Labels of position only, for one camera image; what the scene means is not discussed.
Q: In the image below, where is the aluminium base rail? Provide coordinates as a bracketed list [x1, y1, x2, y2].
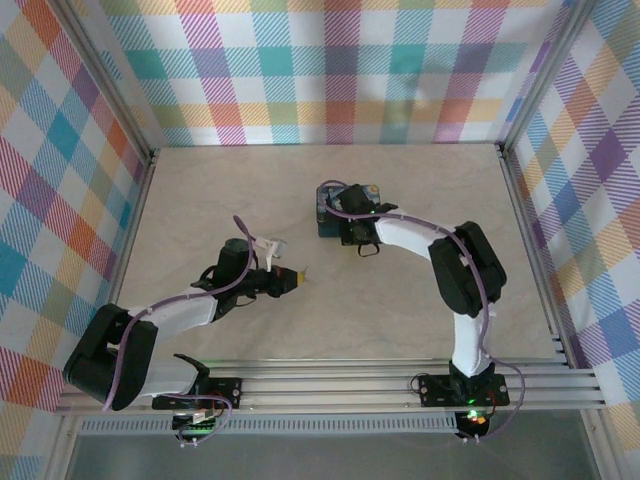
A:
[53, 356, 603, 417]

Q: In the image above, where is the aluminium frame post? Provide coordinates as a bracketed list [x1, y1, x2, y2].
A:
[53, 0, 160, 166]
[493, 0, 599, 156]

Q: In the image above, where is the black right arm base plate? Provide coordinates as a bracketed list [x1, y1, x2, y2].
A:
[416, 372, 511, 407]

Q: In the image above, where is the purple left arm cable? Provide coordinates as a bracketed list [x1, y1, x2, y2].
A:
[102, 214, 261, 414]

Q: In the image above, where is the grey slotted cable tray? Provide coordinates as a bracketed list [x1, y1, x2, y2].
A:
[78, 417, 459, 437]

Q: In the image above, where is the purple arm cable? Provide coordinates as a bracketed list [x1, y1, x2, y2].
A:
[318, 179, 527, 444]
[102, 214, 261, 414]

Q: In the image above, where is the dark teal painted storage box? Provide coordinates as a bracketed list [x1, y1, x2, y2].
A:
[315, 181, 384, 239]

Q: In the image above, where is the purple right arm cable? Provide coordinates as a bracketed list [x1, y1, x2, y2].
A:
[318, 179, 527, 444]

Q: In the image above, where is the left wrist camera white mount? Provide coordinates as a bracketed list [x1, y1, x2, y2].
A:
[255, 235, 289, 274]

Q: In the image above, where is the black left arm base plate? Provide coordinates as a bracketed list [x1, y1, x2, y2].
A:
[151, 375, 244, 412]

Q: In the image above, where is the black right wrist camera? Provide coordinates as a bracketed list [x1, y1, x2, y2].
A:
[340, 219, 382, 247]

